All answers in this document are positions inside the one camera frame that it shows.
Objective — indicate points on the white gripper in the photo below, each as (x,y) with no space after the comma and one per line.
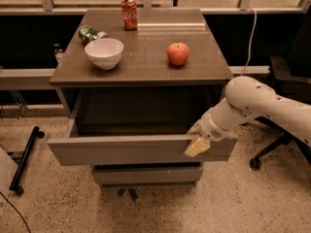
(210,128)

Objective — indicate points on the grey top drawer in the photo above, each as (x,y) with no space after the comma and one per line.
(119,127)

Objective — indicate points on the grey drawer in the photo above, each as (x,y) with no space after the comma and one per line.
(147,176)
(119,127)

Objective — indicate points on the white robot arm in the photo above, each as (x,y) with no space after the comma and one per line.
(247,99)

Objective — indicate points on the grey bottom drawer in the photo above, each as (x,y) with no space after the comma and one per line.
(147,176)

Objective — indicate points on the red apple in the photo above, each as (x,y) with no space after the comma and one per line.
(178,53)

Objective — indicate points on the black office chair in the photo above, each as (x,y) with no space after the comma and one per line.
(291,109)

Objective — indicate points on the white ceramic bowl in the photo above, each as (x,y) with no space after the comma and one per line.
(104,53)

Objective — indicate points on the red soda can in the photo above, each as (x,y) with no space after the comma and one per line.
(129,14)

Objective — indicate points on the green crushed soda can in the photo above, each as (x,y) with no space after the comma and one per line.
(88,33)

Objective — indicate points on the black wheeled stand base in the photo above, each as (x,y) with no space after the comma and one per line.
(22,160)

